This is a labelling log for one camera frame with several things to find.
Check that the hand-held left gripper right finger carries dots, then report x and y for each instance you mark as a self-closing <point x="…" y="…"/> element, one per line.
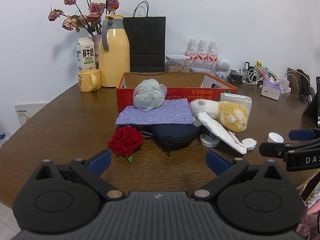
<point x="217" y="162"/>

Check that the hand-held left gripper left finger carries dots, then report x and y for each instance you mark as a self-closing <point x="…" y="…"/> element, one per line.
<point x="100" y="162"/>

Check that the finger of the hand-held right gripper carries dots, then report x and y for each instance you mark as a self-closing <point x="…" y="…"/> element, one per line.
<point x="272" y="150"/>
<point x="301" y="134"/>

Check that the white plastic bottle cap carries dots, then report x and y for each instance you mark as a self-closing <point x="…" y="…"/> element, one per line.
<point x="250" y="143"/>
<point x="275" y="137"/>

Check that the red artificial rose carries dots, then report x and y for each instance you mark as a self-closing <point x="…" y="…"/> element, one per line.
<point x="125" y="140"/>

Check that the white yellow plush hamster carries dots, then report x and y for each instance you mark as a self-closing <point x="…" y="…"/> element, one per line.
<point x="225" y="115"/>

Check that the dark navy zip pouch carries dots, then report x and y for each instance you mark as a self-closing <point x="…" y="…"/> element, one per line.
<point x="175" y="135"/>

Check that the frosted plastic container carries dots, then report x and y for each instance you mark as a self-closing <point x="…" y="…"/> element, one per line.
<point x="237" y="98"/>

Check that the purple woven cloth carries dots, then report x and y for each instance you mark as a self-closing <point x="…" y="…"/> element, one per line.
<point x="160" y="113"/>

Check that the orange cardboard box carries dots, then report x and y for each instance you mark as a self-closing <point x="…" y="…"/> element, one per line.
<point x="180" y="93"/>

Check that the clear plastic bag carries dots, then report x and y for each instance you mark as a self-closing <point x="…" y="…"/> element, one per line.
<point x="148" y="95"/>

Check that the black tablet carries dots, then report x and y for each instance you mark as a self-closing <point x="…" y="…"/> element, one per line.
<point x="312" y="112"/>

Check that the black stand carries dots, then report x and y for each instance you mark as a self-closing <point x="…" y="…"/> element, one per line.
<point x="303" y="85"/>

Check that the white power adapter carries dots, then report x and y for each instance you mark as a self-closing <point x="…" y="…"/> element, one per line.
<point x="285" y="83"/>

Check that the purple tissue pack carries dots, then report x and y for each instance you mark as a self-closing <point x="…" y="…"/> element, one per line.
<point x="271" y="90"/>

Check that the brown board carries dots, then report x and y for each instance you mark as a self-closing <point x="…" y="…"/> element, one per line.
<point x="292" y="73"/>

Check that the person's pink clothing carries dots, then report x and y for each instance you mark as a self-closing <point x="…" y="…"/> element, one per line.
<point x="310" y="225"/>

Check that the yellow green snack packet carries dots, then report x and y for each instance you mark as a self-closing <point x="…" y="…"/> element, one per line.
<point x="266" y="71"/>

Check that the yellow mug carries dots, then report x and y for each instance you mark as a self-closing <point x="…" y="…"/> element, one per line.
<point x="86" y="80"/>

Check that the white sign board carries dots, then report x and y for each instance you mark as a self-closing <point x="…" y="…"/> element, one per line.
<point x="30" y="112"/>

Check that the black charger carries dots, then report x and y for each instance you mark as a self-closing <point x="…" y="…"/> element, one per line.
<point x="247" y="66"/>

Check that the white robot toy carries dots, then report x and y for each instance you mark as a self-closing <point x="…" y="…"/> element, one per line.
<point x="223" y="66"/>

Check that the white blue packet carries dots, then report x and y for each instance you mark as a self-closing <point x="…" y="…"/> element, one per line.
<point x="3" y="136"/>

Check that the clear seed container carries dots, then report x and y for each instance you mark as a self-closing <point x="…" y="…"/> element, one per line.
<point x="177" y="63"/>

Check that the yellow thermos jug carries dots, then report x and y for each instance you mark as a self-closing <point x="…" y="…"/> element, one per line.
<point x="113" y="55"/>

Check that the white milk carton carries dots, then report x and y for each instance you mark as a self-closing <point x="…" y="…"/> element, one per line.
<point x="85" y="55"/>

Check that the pink flower vase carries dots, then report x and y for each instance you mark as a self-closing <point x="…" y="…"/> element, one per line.
<point x="96" y="52"/>

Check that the clear water bottle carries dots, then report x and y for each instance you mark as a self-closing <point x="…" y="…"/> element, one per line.
<point x="212" y="52"/>
<point x="191" y="51"/>
<point x="201" y="51"/>

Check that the black paper bag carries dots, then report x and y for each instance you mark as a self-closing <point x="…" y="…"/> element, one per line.
<point x="147" y="42"/>

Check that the dried pink rose bouquet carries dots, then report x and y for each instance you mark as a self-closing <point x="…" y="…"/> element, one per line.
<point x="95" y="8"/>

